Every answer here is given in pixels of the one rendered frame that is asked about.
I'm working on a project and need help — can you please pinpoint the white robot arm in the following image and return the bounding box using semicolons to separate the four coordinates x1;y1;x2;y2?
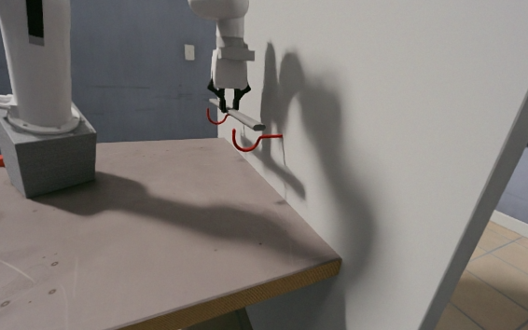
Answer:
0;0;255;134

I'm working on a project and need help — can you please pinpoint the grey long bar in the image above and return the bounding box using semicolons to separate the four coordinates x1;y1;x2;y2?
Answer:
209;99;266;131

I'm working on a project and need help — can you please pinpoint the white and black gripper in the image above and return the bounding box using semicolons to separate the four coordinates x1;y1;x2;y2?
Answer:
207;48;251;114

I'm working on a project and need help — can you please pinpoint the white wall panel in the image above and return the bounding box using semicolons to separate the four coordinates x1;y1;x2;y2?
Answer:
218;0;528;330

